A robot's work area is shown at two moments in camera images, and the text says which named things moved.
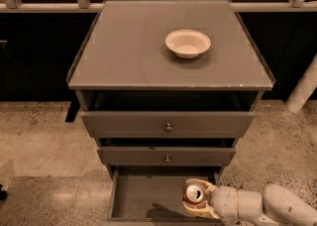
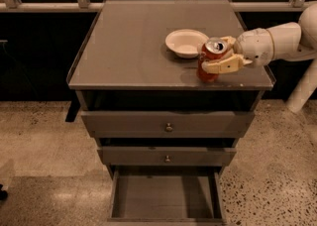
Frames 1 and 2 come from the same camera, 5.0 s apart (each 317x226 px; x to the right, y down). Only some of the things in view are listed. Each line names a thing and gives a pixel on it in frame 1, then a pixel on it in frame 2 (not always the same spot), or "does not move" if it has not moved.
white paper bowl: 187,44 does not move
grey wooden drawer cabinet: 166,88 does not move
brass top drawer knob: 168,127 does not move
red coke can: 193,193 to 213,49
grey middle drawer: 166,156 does not move
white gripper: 224,200 to 255,47
